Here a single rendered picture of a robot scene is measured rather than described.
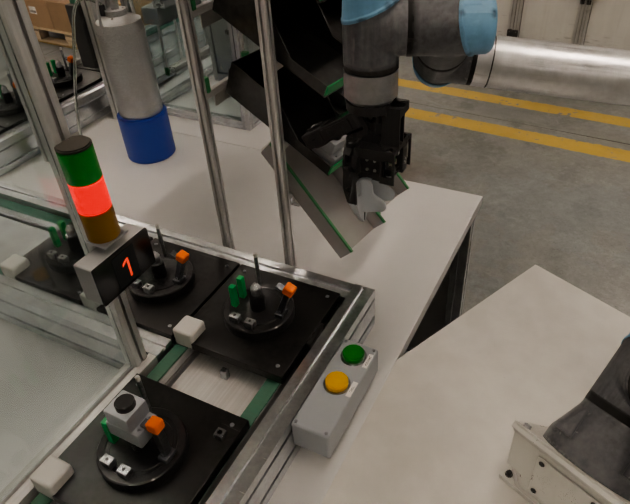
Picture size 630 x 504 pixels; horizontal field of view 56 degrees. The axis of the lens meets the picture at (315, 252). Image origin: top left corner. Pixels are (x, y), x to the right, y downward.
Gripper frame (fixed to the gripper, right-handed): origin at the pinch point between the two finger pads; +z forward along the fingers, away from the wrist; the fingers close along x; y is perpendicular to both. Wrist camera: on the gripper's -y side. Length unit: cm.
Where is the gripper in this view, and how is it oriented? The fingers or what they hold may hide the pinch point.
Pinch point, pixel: (358, 212)
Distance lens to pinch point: 96.2
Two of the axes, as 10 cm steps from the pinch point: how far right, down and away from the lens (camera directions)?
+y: 8.9, 2.4, -3.9
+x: 4.6, -5.7, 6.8
